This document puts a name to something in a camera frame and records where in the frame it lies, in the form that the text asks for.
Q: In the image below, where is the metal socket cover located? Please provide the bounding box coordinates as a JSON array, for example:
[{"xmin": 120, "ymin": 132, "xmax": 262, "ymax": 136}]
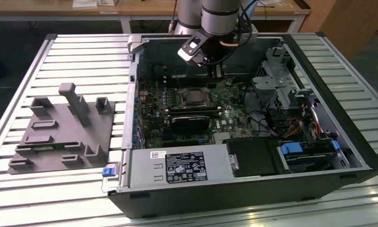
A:
[{"xmin": 178, "ymin": 88, "xmax": 212, "ymax": 105}]

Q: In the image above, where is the CPU socket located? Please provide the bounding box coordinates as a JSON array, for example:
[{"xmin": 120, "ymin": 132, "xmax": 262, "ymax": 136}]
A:
[{"xmin": 177, "ymin": 87, "xmax": 213, "ymax": 106}]

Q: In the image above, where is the black plastic drive cover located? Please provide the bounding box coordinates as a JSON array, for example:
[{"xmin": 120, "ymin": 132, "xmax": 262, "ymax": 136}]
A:
[{"xmin": 224, "ymin": 138, "xmax": 286, "ymax": 178}]

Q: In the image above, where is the metal disk bay cage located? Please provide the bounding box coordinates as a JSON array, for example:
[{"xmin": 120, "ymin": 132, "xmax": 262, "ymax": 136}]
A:
[{"xmin": 250, "ymin": 46, "xmax": 316, "ymax": 111}]

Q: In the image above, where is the installed RAM stick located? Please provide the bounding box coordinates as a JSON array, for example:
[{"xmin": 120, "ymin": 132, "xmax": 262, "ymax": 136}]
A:
[
  {"xmin": 169, "ymin": 109, "xmax": 222, "ymax": 117},
  {"xmin": 168, "ymin": 105, "xmax": 221, "ymax": 112}
]

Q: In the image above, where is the green motherboard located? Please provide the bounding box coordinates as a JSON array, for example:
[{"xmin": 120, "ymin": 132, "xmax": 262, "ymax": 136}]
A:
[{"xmin": 134, "ymin": 75, "xmax": 262, "ymax": 149}]

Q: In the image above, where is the black graphics card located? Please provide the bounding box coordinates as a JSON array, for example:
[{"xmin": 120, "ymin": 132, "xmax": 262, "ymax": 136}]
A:
[{"xmin": 168, "ymin": 114, "xmax": 210, "ymax": 133}]

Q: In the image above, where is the silver heatsink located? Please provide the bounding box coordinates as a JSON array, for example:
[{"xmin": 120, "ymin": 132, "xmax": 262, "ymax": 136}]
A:
[{"xmin": 214, "ymin": 132, "xmax": 233, "ymax": 144}]

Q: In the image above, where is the wooden cabinet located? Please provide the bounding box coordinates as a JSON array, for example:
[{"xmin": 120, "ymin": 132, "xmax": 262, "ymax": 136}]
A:
[{"xmin": 298, "ymin": 0, "xmax": 378, "ymax": 61}]

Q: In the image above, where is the hard disk in blue carrier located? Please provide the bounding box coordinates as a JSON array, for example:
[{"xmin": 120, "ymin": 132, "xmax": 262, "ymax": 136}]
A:
[{"xmin": 278, "ymin": 141, "xmax": 338, "ymax": 171}]

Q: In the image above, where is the grey power supply unit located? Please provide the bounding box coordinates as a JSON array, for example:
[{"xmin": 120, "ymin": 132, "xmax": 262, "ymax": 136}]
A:
[{"xmin": 125, "ymin": 144, "xmax": 237, "ymax": 190}]

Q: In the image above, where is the wooden desk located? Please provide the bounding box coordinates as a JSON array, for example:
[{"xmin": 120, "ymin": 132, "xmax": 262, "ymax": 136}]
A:
[{"xmin": 0, "ymin": 0, "xmax": 312, "ymax": 34}]

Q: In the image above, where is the grey parts rack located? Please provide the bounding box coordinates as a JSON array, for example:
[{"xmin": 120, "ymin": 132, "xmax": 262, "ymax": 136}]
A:
[{"xmin": 7, "ymin": 82, "xmax": 117, "ymax": 175}]

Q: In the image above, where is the black PC case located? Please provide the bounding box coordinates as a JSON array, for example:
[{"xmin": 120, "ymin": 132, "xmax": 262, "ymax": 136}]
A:
[{"xmin": 106, "ymin": 33, "xmax": 378, "ymax": 219}]

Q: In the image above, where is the green RAM stick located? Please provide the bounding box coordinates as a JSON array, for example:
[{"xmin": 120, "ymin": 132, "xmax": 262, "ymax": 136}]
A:
[{"xmin": 30, "ymin": 145, "xmax": 66, "ymax": 151}]

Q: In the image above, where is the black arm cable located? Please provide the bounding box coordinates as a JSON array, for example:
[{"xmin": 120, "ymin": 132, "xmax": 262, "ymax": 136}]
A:
[{"xmin": 206, "ymin": 0, "xmax": 256, "ymax": 66}]

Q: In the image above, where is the copper coloured cable loop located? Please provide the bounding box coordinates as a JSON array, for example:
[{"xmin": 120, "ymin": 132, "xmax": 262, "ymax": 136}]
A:
[{"xmin": 218, "ymin": 39, "xmax": 240, "ymax": 48}]

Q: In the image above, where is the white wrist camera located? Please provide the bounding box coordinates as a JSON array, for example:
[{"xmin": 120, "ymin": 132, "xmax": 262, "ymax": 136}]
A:
[{"xmin": 177, "ymin": 35, "xmax": 209, "ymax": 69}]

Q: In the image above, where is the grey camera mount plate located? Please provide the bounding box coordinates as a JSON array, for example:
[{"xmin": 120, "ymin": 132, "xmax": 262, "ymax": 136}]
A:
[{"xmin": 236, "ymin": 23, "xmax": 260, "ymax": 41}]

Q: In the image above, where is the grey case handle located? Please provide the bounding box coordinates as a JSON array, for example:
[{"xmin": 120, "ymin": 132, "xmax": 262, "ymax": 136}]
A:
[{"xmin": 126, "ymin": 35, "xmax": 145, "ymax": 53}]

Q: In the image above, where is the black wire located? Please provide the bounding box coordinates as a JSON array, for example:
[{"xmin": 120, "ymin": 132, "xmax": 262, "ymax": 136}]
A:
[{"xmin": 248, "ymin": 110, "xmax": 281, "ymax": 139}]

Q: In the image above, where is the coloured wire bundle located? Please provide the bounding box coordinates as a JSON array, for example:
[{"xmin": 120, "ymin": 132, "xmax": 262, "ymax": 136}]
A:
[{"xmin": 284, "ymin": 118, "xmax": 322, "ymax": 140}]

